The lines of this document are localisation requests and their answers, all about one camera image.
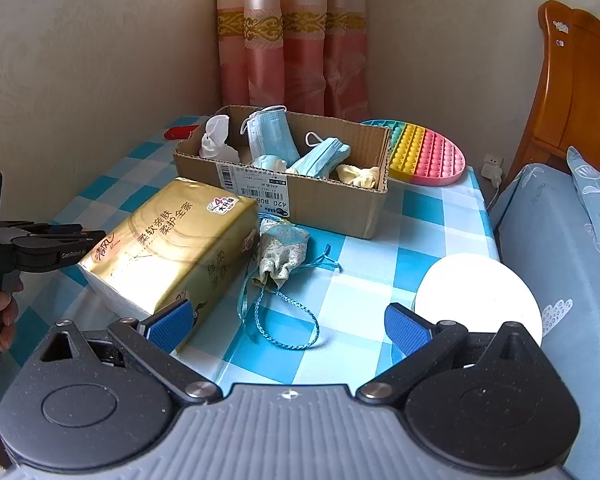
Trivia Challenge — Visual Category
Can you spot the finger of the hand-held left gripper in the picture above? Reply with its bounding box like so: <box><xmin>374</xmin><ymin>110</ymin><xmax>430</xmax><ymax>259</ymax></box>
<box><xmin>0</xmin><ymin>220</ymin><xmax>89</xmax><ymax>237</ymax></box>
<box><xmin>11</xmin><ymin>229</ymin><xmax>107</xmax><ymax>274</ymax></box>

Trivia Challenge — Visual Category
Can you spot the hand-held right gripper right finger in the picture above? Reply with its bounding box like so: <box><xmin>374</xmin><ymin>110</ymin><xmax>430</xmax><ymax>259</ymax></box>
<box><xmin>355</xmin><ymin>302</ymin><xmax>547</xmax><ymax>407</ymax></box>

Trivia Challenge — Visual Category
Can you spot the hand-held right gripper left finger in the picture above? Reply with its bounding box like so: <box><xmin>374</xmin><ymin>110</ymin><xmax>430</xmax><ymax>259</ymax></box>
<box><xmin>37</xmin><ymin>300</ymin><xmax>222</xmax><ymax>407</ymax></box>

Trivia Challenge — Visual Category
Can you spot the floral drawstring pouch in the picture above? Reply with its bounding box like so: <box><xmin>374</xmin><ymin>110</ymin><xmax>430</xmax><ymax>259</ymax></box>
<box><xmin>236</xmin><ymin>212</ymin><xmax>342</xmax><ymax>351</ymax></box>

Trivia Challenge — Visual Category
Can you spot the cardboard box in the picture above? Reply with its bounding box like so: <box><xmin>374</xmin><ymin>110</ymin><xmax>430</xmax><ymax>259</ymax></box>
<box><xmin>172</xmin><ymin>105</ymin><xmax>392</xmax><ymax>240</ymax></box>

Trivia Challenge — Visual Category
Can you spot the cream plush piece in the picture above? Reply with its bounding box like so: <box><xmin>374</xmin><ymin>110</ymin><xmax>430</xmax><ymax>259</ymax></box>
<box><xmin>336</xmin><ymin>162</ymin><xmax>381</xmax><ymax>189</ymax></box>

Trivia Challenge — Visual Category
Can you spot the blue face mask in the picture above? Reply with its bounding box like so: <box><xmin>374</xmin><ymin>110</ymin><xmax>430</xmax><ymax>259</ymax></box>
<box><xmin>241</xmin><ymin>105</ymin><xmax>301</xmax><ymax>164</ymax></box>
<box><xmin>286</xmin><ymin>131</ymin><xmax>352</xmax><ymax>180</ymax></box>

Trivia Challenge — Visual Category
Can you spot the white knotted cloth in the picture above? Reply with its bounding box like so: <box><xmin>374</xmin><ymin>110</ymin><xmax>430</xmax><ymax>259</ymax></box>
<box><xmin>198</xmin><ymin>115</ymin><xmax>241</xmax><ymax>164</ymax></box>

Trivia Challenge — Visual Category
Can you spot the person's left hand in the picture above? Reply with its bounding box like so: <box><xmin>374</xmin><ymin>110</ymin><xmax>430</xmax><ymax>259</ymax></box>
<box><xmin>0</xmin><ymin>280</ymin><xmax>25</xmax><ymax>354</ymax></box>

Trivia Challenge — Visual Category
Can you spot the blue checked tablecloth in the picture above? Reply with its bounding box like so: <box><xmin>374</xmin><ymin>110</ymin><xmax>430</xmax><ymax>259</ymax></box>
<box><xmin>10</xmin><ymin>115</ymin><xmax>502</xmax><ymax>397</ymax></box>

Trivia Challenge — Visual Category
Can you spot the gold tissue pack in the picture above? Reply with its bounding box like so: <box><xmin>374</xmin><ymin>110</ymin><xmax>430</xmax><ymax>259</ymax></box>
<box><xmin>76</xmin><ymin>176</ymin><xmax>260</xmax><ymax>357</ymax></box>

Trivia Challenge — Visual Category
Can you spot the white round pad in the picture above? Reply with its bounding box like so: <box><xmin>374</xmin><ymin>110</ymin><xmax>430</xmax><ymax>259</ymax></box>
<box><xmin>414</xmin><ymin>254</ymin><xmax>544</xmax><ymax>349</ymax></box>

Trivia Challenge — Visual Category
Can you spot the rainbow pop bubble toy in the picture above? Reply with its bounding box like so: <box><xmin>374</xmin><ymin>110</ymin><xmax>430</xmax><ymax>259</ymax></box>
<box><xmin>360</xmin><ymin>119</ymin><xmax>467</xmax><ymax>188</ymax></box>

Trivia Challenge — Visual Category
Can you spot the blue patterned pillow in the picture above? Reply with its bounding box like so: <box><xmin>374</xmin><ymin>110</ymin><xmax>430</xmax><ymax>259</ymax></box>
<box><xmin>566</xmin><ymin>146</ymin><xmax>600</xmax><ymax>262</ymax></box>

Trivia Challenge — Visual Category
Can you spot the wooden headboard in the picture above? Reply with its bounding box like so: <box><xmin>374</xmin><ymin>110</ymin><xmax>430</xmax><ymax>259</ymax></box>
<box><xmin>512</xmin><ymin>0</ymin><xmax>600</xmax><ymax>182</ymax></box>

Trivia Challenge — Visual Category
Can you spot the pink curtain with gold band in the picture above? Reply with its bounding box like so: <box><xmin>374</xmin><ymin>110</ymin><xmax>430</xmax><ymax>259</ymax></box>
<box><xmin>215</xmin><ymin>0</ymin><xmax>371</xmax><ymax>122</ymax></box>

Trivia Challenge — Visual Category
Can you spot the red plastic handle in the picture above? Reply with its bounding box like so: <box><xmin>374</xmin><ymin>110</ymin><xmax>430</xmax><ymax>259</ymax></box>
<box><xmin>163</xmin><ymin>124</ymin><xmax>201</xmax><ymax>141</ymax></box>

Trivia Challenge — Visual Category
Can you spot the white wall charger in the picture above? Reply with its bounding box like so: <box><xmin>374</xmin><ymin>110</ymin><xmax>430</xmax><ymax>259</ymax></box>
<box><xmin>481</xmin><ymin>154</ymin><xmax>504</xmax><ymax>186</ymax></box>

